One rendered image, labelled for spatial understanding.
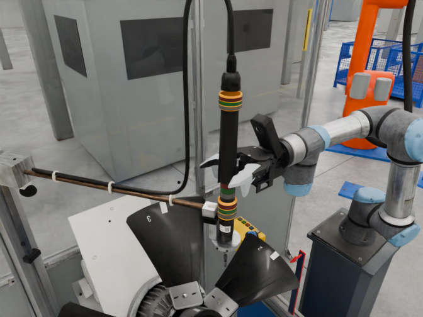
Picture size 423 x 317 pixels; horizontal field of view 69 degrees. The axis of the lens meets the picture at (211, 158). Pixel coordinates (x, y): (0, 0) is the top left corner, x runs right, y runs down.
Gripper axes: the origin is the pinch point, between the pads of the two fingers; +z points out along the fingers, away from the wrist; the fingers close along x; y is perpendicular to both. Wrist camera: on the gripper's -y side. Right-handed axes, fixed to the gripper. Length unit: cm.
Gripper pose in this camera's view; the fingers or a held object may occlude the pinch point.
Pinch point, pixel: (216, 172)
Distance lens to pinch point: 62.8
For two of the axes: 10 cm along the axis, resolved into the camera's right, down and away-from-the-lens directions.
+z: -7.9, 2.9, -5.3
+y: 0.0, 8.8, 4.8
